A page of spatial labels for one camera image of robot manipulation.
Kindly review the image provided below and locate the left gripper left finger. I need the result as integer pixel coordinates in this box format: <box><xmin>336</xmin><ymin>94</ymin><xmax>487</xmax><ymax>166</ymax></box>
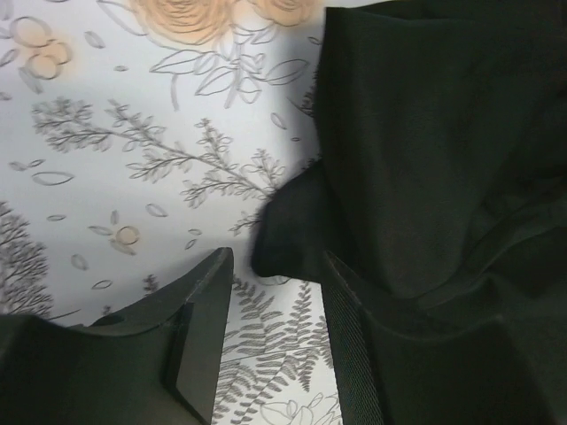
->
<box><xmin>1</xmin><ymin>248</ymin><xmax>233</xmax><ymax>424</ymax></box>

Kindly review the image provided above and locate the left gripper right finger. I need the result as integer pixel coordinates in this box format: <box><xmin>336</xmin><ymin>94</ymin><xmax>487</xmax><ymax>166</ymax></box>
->
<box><xmin>322</xmin><ymin>253</ymin><xmax>389</xmax><ymax>425</ymax></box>

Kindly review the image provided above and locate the black t-shirt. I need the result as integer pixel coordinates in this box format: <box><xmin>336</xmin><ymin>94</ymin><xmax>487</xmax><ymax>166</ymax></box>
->
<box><xmin>250</xmin><ymin>0</ymin><xmax>567</xmax><ymax>425</ymax></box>

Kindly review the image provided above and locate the floral patterned table mat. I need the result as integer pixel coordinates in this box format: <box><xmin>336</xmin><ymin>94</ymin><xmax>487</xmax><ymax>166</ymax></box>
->
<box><xmin>1</xmin><ymin>1</ymin><xmax>343</xmax><ymax>424</ymax></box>

